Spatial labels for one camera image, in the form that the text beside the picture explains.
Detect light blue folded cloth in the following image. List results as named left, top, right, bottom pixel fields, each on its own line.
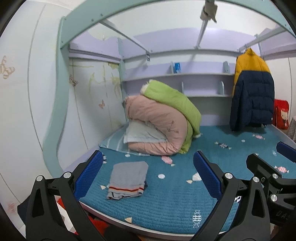
left=123, top=120, right=168, bottom=144

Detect large butterfly wall sticker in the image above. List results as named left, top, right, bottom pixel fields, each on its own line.
left=0, top=56, right=15, bottom=79

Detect yellow navy puffer jacket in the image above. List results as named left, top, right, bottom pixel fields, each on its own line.
left=230, top=48, right=275, bottom=132

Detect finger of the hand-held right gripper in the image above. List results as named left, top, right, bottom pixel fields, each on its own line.
left=246, top=153, right=296, bottom=195
left=276, top=142, right=296, bottom=158

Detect red cloth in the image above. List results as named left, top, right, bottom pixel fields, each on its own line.
left=57, top=197, right=111, bottom=234

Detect red cartoon bag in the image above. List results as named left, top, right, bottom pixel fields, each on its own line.
left=272, top=99, right=290, bottom=130

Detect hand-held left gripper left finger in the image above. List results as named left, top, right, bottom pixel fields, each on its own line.
left=17, top=150, right=104, bottom=241

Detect grey metal rail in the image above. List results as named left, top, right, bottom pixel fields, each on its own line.
left=195, top=20, right=208, bottom=49
left=239, top=25, right=287, bottom=52
left=100, top=20, right=149, bottom=53

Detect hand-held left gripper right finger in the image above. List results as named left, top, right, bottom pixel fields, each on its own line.
left=192, top=151, right=271, bottom=241

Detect grey navy zip jacket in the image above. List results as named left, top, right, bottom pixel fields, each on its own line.
left=106, top=161, right=149, bottom=200

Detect mint green bed frame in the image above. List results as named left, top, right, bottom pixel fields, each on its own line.
left=43, top=0, right=296, bottom=176

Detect lilac wall shelf unit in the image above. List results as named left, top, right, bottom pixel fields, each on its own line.
left=121, top=61, right=235, bottom=99

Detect hanging grey cloth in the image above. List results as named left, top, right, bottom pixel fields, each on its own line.
left=200, top=2, right=218, bottom=23

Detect green duvet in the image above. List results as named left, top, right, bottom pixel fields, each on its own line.
left=142, top=79, right=201, bottom=154

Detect pink duvet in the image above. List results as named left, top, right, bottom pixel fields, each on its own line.
left=125, top=95, right=189, bottom=156

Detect teal quilted bed mat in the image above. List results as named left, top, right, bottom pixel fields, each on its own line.
left=79, top=125, right=296, bottom=234

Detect striped pillow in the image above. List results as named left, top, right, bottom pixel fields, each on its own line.
left=99, top=123, right=130, bottom=151

